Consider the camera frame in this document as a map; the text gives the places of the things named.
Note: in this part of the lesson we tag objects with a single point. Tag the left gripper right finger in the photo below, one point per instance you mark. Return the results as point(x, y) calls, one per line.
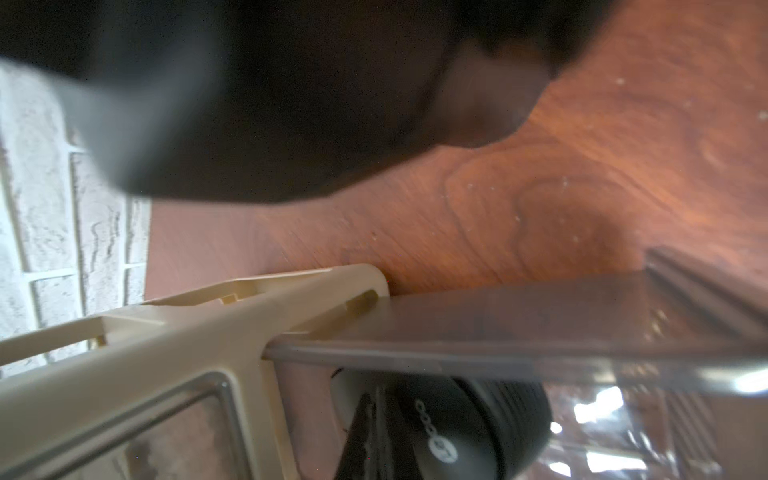
point(398, 457)

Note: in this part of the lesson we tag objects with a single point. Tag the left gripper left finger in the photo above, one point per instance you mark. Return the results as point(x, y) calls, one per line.
point(359, 459)

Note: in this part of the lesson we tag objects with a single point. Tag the transparent grey bottom drawer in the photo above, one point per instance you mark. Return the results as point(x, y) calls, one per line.
point(659, 373)

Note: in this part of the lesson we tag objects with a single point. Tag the beige drawer organizer cabinet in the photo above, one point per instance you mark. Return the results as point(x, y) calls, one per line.
point(173, 388)

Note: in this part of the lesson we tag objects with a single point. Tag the black plastic toolbox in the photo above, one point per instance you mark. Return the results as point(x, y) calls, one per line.
point(278, 101)

